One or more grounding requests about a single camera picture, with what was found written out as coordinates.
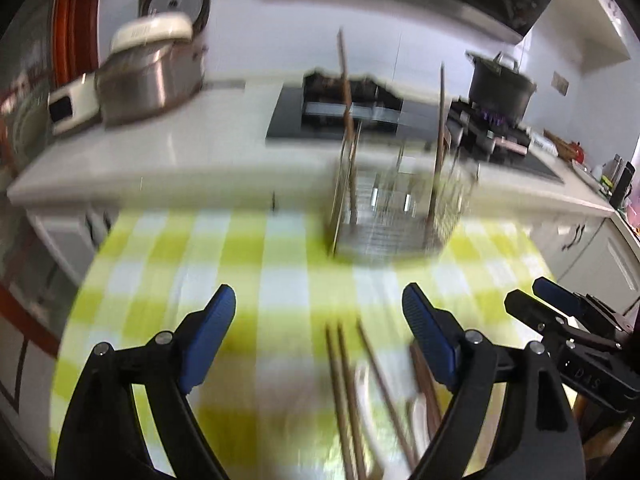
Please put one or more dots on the black bottle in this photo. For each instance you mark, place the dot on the black bottle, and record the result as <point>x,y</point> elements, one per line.
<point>624,182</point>

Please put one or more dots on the white upper cabinet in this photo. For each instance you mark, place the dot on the white upper cabinet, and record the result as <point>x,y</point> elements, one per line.
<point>590,20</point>

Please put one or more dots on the white spoons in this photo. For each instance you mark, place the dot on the white spoons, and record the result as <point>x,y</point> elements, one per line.
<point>372,425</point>

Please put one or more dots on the small white appliance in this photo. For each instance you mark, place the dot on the small white appliance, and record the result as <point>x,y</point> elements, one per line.
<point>80,97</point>

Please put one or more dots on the green checked tablecloth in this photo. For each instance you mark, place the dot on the green checked tablecloth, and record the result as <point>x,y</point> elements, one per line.
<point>280,310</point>

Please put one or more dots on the wicker basket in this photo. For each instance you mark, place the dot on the wicker basket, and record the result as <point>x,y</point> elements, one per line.
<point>560,144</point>

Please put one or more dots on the silver bottle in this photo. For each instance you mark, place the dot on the silver bottle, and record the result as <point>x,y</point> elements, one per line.
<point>611,167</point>

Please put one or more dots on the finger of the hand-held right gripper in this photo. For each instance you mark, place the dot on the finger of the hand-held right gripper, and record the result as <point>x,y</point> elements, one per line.
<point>555,294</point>
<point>532,310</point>

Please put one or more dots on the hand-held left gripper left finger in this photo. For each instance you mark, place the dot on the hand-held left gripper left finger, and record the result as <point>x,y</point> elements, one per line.
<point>212,330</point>

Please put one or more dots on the white packet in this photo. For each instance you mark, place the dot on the white packet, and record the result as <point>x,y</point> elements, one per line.
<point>542,142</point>

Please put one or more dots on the small red pot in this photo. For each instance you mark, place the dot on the small red pot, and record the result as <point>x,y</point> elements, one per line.
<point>577,152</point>

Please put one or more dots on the white kitchen counter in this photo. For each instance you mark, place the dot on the white kitchen counter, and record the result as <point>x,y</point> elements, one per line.
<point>175,155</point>

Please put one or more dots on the white round appliance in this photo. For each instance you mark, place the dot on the white round appliance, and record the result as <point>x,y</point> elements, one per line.
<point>150,30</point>

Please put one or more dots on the white ceramic spoon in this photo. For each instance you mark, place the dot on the white ceramic spoon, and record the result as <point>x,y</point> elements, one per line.
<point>417,417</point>

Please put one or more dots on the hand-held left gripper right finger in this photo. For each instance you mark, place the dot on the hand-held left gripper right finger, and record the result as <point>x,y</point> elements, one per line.
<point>427,330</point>

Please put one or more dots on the red wooden glass door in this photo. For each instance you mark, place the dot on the red wooden glass door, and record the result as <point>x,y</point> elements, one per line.
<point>75,10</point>

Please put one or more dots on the wall outlet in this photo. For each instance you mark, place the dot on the wall outlet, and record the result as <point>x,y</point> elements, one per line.
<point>560,83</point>

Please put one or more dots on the black cooking pot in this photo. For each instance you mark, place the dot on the black cooking pot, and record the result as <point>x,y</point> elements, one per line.
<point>500,92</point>

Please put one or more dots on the black gas stove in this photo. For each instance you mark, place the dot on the black gas stove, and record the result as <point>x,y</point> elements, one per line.
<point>290,120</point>

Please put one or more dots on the silver rice cooker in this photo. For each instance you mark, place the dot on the silver rice cooker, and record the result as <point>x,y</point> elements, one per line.
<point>140,85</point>

